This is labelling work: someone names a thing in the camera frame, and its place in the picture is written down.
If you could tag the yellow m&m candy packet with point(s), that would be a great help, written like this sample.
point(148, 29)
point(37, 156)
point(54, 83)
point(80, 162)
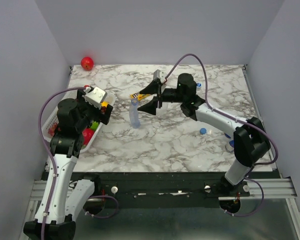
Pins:
point(139, 96)

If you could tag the aluminium frame rail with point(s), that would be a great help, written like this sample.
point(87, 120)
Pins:
point(276, 187)

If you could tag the green toy fruit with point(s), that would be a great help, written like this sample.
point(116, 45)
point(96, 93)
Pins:
point(94, 126)

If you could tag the red bull can front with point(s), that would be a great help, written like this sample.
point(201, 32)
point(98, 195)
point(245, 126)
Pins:
point(229, 147)

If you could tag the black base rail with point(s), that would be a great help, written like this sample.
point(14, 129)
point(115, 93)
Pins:
point(158, 190)

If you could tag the pink dragon fruit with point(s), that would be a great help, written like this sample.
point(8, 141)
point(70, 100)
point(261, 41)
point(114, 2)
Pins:
point(88, 136)

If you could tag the light red grape bunch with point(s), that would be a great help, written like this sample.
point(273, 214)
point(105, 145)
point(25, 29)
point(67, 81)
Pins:
point(52, 129)

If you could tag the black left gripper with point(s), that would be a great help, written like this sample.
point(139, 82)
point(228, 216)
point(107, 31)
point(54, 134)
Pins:
point(104, 117)

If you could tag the white plastic basket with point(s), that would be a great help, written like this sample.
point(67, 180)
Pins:
point(111, 99)

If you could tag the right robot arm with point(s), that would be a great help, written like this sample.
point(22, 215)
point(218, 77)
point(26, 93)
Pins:
point(250, 143)

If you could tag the blue tinted plastic bottle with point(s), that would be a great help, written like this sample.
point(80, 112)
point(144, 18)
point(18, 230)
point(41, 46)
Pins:
point(134, 114)

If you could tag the plain blue bottle cap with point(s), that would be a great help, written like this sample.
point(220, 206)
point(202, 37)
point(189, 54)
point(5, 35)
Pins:
point(203, 131)

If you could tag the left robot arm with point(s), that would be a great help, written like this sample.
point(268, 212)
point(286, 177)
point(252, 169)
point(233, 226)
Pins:
point(56, 216)

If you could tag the small clear plastic bottle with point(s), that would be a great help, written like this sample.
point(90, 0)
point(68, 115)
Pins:
point(198, 86)

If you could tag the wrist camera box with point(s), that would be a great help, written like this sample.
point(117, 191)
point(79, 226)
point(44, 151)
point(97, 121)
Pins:
point(95, 96)
point(159, 75)

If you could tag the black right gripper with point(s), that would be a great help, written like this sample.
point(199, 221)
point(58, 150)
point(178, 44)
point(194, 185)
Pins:
point(154, 87)

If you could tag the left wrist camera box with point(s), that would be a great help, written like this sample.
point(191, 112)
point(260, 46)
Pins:
point(95, 96)

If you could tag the red apple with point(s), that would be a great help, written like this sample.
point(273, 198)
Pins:
point(87, 63)

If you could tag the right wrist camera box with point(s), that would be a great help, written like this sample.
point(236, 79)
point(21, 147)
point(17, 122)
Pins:
point(159, 75)

